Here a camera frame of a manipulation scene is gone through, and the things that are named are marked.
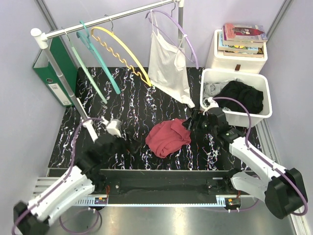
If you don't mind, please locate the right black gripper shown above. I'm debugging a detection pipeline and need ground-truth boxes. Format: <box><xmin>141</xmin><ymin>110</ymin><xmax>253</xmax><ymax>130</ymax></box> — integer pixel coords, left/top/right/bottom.
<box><xmin>181</xmin><ymin>109</ymin><xmax>217</xmax><ymax>136</ymax></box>

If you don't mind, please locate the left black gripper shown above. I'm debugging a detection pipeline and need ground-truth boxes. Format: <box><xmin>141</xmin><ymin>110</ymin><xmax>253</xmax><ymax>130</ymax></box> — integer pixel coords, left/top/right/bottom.
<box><xmin>102</xmin><ymin>131</ymin><xmax>141</xmax><ymax>162</ymax></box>

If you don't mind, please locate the dark red tank top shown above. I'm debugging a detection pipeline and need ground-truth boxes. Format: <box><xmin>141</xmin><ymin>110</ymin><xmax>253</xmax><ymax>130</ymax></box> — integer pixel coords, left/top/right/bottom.
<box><xmin>145</xmin><ymin>118</ymin><xmax>191</xmax><ymax>159</ymax></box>

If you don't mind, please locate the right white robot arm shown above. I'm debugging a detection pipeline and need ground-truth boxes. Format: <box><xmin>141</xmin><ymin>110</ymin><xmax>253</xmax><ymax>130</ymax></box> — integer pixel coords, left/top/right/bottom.
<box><xmin>182</xmin><ymin>108</ymin><xmax>308</xmax><ymax>219</ymax></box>

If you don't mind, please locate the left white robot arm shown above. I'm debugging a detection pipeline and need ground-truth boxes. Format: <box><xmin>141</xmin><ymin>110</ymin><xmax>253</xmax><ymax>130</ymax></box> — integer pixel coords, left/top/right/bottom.
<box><xmin>11</xmin><ymin>133</ymin><xmax>141</xmax><ymax>235</ymax></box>

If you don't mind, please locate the white tank top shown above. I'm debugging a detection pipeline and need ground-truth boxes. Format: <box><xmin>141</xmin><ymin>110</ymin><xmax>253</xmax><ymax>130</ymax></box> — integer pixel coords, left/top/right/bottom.
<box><xmin>148</xmin><ymin>12</ymin><xmax>195</xmax><ymax>108</ymax></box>

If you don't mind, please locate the light green hanger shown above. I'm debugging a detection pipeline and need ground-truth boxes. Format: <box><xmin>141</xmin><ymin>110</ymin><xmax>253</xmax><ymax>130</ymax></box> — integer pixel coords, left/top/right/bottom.
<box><xmin>65</xmin><ymin>32</ymin><xmax>108</xmax><ymax>104</ymax></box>

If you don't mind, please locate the purple hanger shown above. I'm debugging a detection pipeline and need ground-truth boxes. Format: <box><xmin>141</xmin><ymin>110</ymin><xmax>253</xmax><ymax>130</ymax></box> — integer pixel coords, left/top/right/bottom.
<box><xmin>145</xmin><ymin>0</ymin><xmax>199</xmax><ymax>69</ymax></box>

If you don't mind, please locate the teal hanger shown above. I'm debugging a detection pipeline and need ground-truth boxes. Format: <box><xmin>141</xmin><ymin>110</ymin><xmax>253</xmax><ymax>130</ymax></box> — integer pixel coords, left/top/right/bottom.
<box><xmin>76</xmin><ymin>20</ymin><xmax>121</xmax><ymax>95</ymax></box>

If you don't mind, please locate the yellow hanger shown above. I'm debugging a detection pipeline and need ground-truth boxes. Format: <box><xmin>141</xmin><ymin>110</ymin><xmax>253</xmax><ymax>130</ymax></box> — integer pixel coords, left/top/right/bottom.
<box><xmin>90</xmin><ymin>18</ymin><xmax>152</xmax><ymax>87</ymax></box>

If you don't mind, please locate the green patterned garment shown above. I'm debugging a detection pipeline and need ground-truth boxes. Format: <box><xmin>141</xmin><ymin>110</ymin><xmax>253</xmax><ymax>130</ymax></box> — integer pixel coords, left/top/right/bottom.
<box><xmin>202</xmin><ymin>97</ymin><xmax>218</xmax><ymax>110</ymax></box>

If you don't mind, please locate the grey garment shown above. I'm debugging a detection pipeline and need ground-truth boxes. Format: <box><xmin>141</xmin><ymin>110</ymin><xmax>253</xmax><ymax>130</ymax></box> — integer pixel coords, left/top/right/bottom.
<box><xmin>202</xmin><ymin>78</ymin><xmax>243</xmax><ymax>100</ymax></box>

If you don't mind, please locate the black marbled mat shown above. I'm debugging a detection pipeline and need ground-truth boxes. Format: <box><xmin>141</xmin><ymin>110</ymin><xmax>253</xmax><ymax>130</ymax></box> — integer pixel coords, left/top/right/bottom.
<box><xmin>48</xmin><ymin>67</ymin><xmax>250</xmax><ymax>171</ymax></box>

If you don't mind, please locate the white storage box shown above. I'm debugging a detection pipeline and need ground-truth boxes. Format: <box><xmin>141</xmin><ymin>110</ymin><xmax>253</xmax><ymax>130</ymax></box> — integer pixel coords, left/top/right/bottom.
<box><xmin>205</xmin><ymin>29</ymin><xmax>268</xmax><ymax>73</ymax></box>

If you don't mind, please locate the black garment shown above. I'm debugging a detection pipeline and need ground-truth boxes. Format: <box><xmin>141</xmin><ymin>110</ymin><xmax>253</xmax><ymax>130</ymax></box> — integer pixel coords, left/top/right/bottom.
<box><xmin>214</xmin><ymin>80</ymin><xmax>264</xmax><ymax>114</ymax></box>

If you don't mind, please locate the middle book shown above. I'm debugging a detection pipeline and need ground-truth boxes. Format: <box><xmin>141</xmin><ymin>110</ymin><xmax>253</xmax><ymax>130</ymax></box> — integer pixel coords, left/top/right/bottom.
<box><xmin>218</xmin><ymin>31</ymin><xmax>263</xmax><ymax>53</ymax></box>

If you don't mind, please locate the white laundry bin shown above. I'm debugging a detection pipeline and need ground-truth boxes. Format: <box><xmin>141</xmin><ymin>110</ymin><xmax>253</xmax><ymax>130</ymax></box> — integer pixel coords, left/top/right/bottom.
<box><xmin>200</xmin><ymin>69</ymin><xmax>272</xmax><ymax>127</ymax></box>

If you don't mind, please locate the bottom book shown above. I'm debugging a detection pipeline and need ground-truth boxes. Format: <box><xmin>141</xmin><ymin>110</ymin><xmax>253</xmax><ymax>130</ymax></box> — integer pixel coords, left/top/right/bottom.
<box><xmin>223</xmin><ymin>48</ymin><xmax>264</xmax><ymax>58</ymax></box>

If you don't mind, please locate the top pink book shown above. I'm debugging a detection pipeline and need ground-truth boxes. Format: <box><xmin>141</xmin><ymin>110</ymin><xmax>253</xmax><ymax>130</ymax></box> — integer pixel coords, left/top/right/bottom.
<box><xmin>223</xmin><ymin>23</ymin><xmax>268</xmax><ymax>43</ymax></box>

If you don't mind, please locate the green binder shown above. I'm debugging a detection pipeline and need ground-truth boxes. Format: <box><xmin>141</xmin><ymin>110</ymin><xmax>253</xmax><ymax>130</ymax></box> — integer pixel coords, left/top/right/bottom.
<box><xmin>33</xmin><ymin>38</ymin><xmax>77</xmax><ymax>107</ymax></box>

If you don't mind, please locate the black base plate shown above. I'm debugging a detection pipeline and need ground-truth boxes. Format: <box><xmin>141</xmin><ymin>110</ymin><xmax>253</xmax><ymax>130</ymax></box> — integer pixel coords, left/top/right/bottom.
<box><xmin>81</xmin><ymin>169</ymin><xmax>238</xmax><ymax>200</ymax></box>

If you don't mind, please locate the silver clothes rail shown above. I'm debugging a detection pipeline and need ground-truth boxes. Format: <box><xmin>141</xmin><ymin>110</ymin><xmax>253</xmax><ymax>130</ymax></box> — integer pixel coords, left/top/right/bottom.
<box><xmin>30</xmin><ymin>0</ymin><xmax>184</xmax><ymax>141</ymax></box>

